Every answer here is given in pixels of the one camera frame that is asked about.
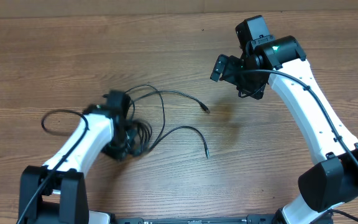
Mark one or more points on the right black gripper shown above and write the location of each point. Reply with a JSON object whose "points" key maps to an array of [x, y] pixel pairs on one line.
{"points": [[256, 90]]}

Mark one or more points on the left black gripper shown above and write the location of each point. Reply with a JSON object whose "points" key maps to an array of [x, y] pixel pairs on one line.
{"points": [[119, 154]]}

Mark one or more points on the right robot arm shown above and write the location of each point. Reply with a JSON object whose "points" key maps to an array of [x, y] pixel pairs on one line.
{"points": [[282, 65]]}

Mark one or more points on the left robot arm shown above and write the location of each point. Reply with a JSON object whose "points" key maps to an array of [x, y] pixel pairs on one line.
{"points": [[55, 192]]}

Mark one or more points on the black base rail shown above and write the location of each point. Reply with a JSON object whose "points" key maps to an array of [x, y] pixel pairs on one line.
{"points": [[194, 221]]}

